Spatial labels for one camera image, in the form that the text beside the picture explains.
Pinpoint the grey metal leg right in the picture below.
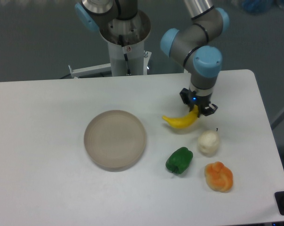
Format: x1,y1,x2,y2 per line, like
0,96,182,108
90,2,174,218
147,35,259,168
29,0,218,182
270,107,284,130

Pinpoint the orange toy bread knot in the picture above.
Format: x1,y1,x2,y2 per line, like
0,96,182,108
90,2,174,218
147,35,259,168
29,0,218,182
205,161,233,193

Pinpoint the white toy garlic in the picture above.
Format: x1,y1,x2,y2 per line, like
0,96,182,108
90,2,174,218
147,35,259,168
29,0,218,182
197,130,221,157

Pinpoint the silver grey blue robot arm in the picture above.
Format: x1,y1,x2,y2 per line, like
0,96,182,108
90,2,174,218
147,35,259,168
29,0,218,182
75,0,229,116

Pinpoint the beige round plate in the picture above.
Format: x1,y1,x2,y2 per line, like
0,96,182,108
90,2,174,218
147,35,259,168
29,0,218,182
84,110,147,170

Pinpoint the black cable on pedestal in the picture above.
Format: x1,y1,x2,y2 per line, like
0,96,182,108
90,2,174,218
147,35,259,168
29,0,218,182
118,34,132,76

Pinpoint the blue plastic bag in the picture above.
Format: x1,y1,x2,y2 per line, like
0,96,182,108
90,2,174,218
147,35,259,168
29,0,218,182
238,0,284,15

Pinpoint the white metal bracket left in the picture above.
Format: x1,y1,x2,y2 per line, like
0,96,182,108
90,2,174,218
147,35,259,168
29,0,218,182
68,63,111,78

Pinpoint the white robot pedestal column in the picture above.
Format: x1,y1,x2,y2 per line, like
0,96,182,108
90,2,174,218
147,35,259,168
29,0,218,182
100,10,151,76

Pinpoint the yellow toy banana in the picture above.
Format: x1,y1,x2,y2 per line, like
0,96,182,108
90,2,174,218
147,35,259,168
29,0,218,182
162,105,199,129

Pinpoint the green toy bell pepper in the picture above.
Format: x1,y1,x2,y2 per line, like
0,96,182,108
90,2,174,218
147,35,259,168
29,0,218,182
165,147,193,175

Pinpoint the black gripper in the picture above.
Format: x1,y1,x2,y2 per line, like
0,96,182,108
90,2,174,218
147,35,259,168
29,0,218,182
180,88,218,118

